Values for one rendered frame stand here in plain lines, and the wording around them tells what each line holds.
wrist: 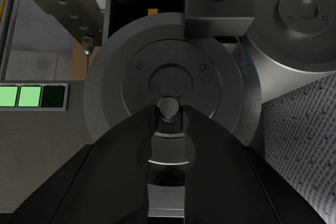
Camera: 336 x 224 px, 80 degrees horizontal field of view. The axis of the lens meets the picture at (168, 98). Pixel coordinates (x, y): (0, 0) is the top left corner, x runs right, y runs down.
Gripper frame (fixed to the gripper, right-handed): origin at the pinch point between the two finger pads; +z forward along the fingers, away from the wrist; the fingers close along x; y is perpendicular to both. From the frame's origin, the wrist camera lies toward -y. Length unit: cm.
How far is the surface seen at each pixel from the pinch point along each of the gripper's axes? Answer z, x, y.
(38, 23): 228, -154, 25
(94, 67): 5.7, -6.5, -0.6
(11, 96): 33, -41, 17
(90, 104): 3.6, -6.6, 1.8
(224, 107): 2.9, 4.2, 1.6
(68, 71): 273, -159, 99
